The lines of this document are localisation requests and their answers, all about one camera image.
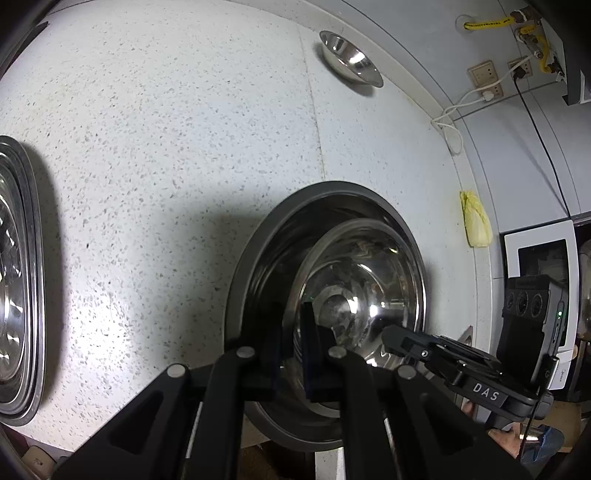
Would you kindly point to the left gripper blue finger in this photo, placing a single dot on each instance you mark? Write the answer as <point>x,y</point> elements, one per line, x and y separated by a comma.
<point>321,372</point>

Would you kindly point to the large steel plate with label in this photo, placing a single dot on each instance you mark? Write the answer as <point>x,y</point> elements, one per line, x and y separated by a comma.
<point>23,326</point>

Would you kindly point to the wall power socket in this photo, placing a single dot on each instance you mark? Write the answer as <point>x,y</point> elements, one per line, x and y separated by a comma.
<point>521,64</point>
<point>484,78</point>

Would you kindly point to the white water heater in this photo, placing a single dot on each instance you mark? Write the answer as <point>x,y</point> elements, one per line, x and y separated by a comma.
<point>570,20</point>

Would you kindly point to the white microwave oven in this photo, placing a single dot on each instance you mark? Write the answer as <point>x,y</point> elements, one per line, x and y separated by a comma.
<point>541,301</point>

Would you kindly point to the small steel bowl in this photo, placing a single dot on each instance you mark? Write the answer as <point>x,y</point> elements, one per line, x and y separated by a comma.
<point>361,277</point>

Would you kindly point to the large steel bowl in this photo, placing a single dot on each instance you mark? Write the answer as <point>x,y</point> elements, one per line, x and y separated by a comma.
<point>258,295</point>

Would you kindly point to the right hand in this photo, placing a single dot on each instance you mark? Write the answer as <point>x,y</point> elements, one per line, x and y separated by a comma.
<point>509,440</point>

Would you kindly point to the yellow cloth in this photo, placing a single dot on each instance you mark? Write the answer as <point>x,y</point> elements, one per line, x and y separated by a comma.
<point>476,221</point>

